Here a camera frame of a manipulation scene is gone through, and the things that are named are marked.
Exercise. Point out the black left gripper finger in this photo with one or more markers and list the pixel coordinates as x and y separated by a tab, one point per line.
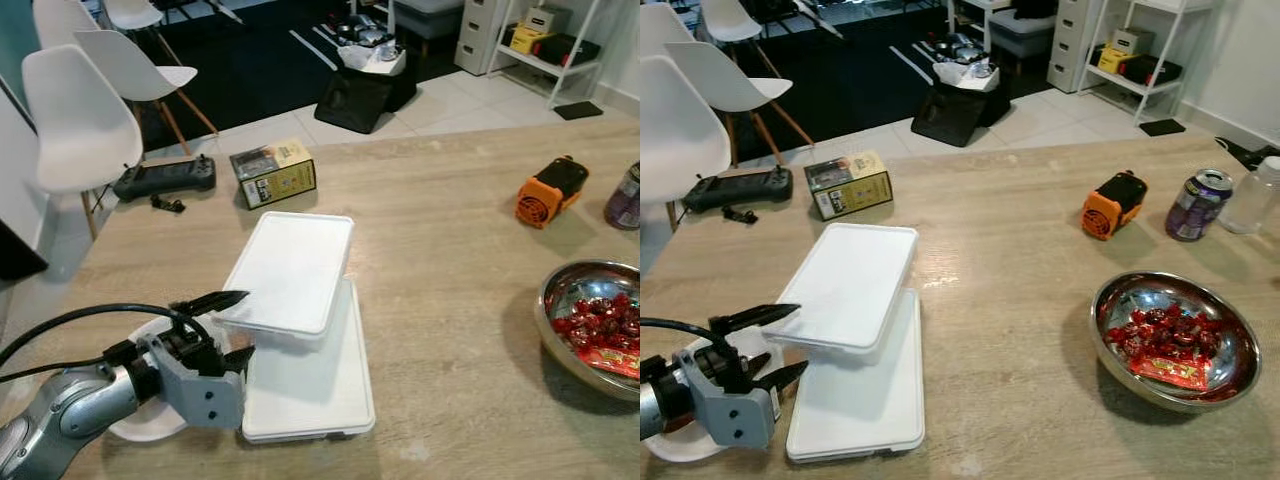
240	358
785	375
210	302
760	317

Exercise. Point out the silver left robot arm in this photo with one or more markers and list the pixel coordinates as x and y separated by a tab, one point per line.
660	400
60	410

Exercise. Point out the white round plate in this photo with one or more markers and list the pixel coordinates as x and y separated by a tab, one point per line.
140	428
675	445

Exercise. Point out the small black adapter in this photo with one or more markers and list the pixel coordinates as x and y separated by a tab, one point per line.
167	204
740	214

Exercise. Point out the red yellow snack packet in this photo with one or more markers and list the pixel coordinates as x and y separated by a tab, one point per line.
620	362
1175	375

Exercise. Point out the red wrapped candy heap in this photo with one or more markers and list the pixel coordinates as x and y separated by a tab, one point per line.
1165	335
600	320

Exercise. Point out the black handheld controller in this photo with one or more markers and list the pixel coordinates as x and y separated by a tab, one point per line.
165	178
735	188

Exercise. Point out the yellow black carton box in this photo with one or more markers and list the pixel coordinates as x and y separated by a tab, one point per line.
275	175
850	188

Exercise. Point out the stainless steel bowl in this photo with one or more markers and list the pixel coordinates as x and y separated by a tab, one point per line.
1130	295
575	285

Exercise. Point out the purple drink can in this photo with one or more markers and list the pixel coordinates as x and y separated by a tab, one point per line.
1195	205
625	200

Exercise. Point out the white shell chair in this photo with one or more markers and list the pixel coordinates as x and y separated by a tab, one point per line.
730	18
130	10
75	120
725	85
60	20
680	130
125	65
660	30

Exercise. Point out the orange black portable fan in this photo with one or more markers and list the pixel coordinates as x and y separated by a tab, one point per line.
545	195
1110	205

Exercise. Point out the black striped area rug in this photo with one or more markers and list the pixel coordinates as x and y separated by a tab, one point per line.
260	60
870	70

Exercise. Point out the black floor bag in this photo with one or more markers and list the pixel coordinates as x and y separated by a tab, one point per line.
950	115
355	100

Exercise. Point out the small black floor mat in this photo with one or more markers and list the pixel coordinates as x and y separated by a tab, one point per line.
1162	127
578	110

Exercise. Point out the white plastic bag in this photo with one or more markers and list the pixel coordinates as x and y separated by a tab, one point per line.
375	60
965	70

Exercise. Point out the white metal shelf rack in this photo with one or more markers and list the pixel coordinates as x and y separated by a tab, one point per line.
545	72
1130	90

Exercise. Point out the black pouch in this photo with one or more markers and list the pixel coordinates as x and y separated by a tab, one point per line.
570	50
1150	70

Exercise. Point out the small yellow box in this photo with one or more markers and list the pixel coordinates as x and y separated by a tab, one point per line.
1113	60
528	40

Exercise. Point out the grey upholstered ottoman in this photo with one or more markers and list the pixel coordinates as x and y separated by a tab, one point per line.
430	15
1020	30

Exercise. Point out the beige box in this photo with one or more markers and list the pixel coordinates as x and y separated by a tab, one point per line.
548	18
1133	40

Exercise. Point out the white drawer cabinet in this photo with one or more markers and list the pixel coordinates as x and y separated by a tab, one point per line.
480	35
1075	45

